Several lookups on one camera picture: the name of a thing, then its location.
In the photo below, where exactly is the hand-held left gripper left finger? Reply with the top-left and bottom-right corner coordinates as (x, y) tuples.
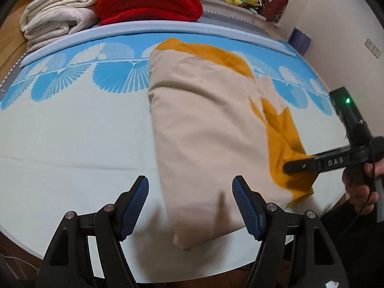
(36, 175), (150, 288)

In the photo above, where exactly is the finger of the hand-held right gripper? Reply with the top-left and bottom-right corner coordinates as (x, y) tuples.
(283, 155), (321, 175)

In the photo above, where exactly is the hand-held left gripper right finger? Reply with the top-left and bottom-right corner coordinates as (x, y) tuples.
(232, 175), (350, 288)

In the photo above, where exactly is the beige and yellow hoodie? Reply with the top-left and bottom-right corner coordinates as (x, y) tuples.
(148, 37), (315, 251)

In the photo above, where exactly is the person's right forearm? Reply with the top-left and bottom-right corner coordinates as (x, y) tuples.
(319, 198), (381, 255)

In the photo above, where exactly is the person's right hand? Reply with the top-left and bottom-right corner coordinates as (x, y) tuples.
(343, 160), (384, 216)

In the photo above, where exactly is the blue patterned bed sheet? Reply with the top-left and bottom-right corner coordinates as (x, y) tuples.
(0, 27), (351, 284)

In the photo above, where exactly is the purple box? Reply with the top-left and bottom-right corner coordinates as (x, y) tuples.
(288, 28), (312, 56)

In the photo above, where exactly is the dark red bag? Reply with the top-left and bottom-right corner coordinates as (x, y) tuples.
(261, 0), (290, 23)

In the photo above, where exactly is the grey bed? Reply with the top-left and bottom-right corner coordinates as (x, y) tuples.
(198, 0), (282, 39)

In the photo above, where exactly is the light blue mattress pad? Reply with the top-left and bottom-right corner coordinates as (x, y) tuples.
(21, 19), (297, 68)

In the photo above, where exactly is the red folded blanket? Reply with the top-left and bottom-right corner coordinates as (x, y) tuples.
(96, 0), (203, 26)

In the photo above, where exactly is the cream folded blanket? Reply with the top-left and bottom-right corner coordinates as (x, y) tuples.
(20, 0), (104, 51)

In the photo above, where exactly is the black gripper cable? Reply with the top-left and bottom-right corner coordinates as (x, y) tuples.
(342, 162), (377, 236)

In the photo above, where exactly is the white wall socket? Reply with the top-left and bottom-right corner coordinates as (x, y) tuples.
(364, 38), (382, 59)

